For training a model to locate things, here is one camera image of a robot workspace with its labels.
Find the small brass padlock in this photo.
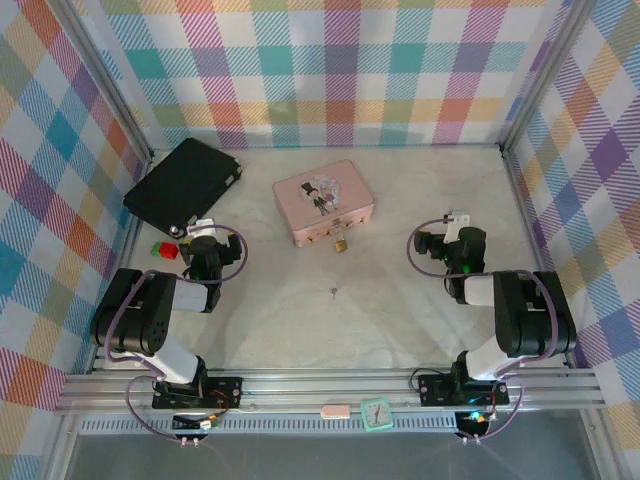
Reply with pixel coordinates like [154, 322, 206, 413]
[331, 218, 350, 254]

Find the pink tin box with cartoon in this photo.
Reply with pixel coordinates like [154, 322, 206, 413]
[271, 159, 379, 249]

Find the black base plate left arm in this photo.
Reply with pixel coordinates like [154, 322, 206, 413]
[151, 375, 244, 411]

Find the black base plate right arm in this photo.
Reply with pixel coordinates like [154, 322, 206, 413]
[417, 373, 511, 408]

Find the black rectangular case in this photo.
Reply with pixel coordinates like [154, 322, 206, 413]
[123, 137, 245, 239]

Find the small black connector board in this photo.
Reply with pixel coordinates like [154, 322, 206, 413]
[171, 413, 222, 435]
[455, 409, 494, 438]

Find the teal square clock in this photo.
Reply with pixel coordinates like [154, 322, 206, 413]
[360, 396, 394, 434]

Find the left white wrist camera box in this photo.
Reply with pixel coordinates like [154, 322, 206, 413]
[188, 218, 218, 239]

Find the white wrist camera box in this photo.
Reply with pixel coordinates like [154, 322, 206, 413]
[445, 210, 473, 244]
[188, 218, 218, 239]

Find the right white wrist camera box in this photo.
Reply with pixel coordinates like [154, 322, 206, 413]
[445, 210, 473, 244]

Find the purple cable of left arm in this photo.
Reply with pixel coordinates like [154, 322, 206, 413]
[102, 223, 250, 444]

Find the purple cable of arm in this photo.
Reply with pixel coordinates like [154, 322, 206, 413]
[102, 223, 250, 444]
[405, 216, 559, 444]

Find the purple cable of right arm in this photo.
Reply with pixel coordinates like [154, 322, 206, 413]
[405, 216, 559, 444]

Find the aluminium frame rail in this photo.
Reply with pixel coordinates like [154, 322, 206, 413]
[54, 368, 609, 417]

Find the grey slotted cable duct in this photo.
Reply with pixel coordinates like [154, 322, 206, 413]
[79, 416, 459, 436]

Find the aluminium frame post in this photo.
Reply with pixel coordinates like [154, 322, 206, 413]
[498, 0, 602, 154]
[58, 0, 155, 162]

